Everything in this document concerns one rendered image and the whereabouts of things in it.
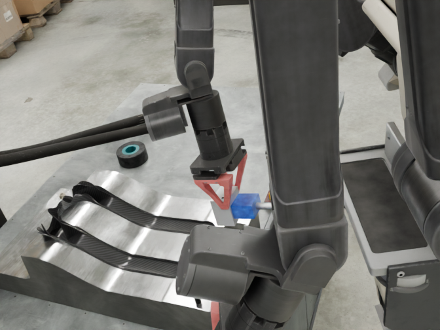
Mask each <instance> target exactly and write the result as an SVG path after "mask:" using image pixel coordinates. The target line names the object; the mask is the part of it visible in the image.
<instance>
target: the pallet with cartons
mask: <svg viewBox="0 0 440 330"><path fill-rule="evenodd" d="M72 1H73V0H13V2H14V4H15V7H16V10H17V11H18V14H19V17H20V18H27V19H29V24H30V28H42V27H44V26H46V19H45V17H44V16H53V15H58V14H59V13H60V12H61V11H63V10H62V9H61V8H60V4H61V3H71V2H72Z"/></svg>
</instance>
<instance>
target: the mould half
mask: <svg viewBox="0 0 440 330"><path fill-rule="evenodd" d="M86 181H88V182H91V183H92V184H94V185H99V186H101V187H103V188H104V189H106V190H108V191H109V192H110V193H112V194H114V195H115V196H117V197H119V198H121V199H123V200H124V201H126V202H128V203H130V204H132V205H134V206H135V207H137V208H139V209H142V210H144V211H146V212H149V213H151V214H155V215H160V216H165V217H176V218H183V219H194V220H199V221H210V222H212V223H213V224H214V225H215V226H217V223H216V220H215V216H214V214H213V210H212V207H211V204H210V200H206V199H198V198H183V197H177V196H169V195H167V194H163V193H161V192H158V191H156V190H153V189H151V188H149V187H147V186H145V185H144V184H142V183H140V182H138V181H136V180H134V179H132V178H130V177H128V176H126V175H124V174H121V173H118V172H114V171H111V170H95V171H94V172H93V173H92V175H91V176H90V177H89V178H88V179H87V180H86ZM62 192H64V193H65V194H66V195H67V196H72V197H73V193H72V189H63V188H60V189H59V190H58V191H57V192H56V193H55V195H54V196H53V197H52V198H51V199H50V200H49V201H48V202H47V203H46V204H45V205H44V206H43V207H42V208H41V209H40V211H39V212H38V213H37V214H36V215H35V216H34V217H33V218H32V220H31V221H30V222H29V223H28V224H27V225H26V226H25V227H24V228H23V229H22V230H21V231H20V232H19V233H18V234H17V236H16V237H15V238H14V239H13V240H12V241H11V242H10V244H9V245H8V246H7V247H6V248H5V249H4V250H3V251H2V252H1V253H0V289H3V290H6V291H11V292H14V293H19V294H22V295H27V296H30V297H35V298H38V299H42V300H46V301H50V302H54V303H58V304H63V305H66V306H71V307H74V308H79V309H82V310H87V311H90V312H95V313H98V314H103V315H106V316H111V317H114V318H118V319H122V320H126V321H130V322H134V323H138V324H142V325H146V326H149V327H154V328H157V329H162V330H213V329H212V322H211V306H210V304H211V301H207V300H202V299H201V303H200V304H196V303H195V300H194V298H191V297H184V296H179V295H176V292H175V278H174V279H171V278H165V277H161V276H153V275H149V274H142V273H137V272H130V271H126V270H121V269H118V268H115V267H113V266H111V265H108V264H106V263H104V262H102V261H100V260H98V259H96V258H95V257H93V256H91V255H89V254H87V253H85V252H83V251H81V250H79V249H77V248H75V247H73V246H71V245H69V244H67V243H65V242H62V241H59V240H55V239H53V238H49V237H48V236H45V235H43V234H39V233H38V232H39V231H38V230H37V227H41V228H42V226H41V223H42V224H43V226H44V228H45V229H46V230H48V228H49V226H50V224H51V221H52V216H51V214H49V213H48V209H49V208H55V207H57V205H58V203H59V202H60V201H61V200H62V199H60V197H59V196H58V195H59V194H60V193H62ZM61 218H62V220H63V221H65V222H67V223H69V224H71V225H75V226H78V227H80V228H82V229H83V230H85V231H86V232H88V233H89V234H91V235H93V236H95V237H96V238H99V239H100V240H102V241H104V242H106V243H108V244H110V245H112V246H114V247H116V248H118V249H121V250H123V251H125V252H128V253H132V254H136V255H143V256H148V257H156V258H161V259H169V260H173V261H179V256H180V253H181V249H182V247H183V243H184V241H185V239H186V237H187V236H189V235H190V234H183V233H178V232H167V231H161V230H153V229H147V228H145V227H141V226H139V225H137V224H134V223H132V222H130V221H128V220H126V219H124V218H122V217H121V216H119V215H117V214H115V213H113V212H111V211H109V210H107V209H105V208H103V207H101V206H99V205H97V204H94V203H91V202H87V201H80V202H77V203H74V204H72V205H71V206H69V207H68V208H67V209H65V210H64V211H63V212H62V214H61ZM217 227H224V226H217ZM42 229H43V228H42Z"/></svg>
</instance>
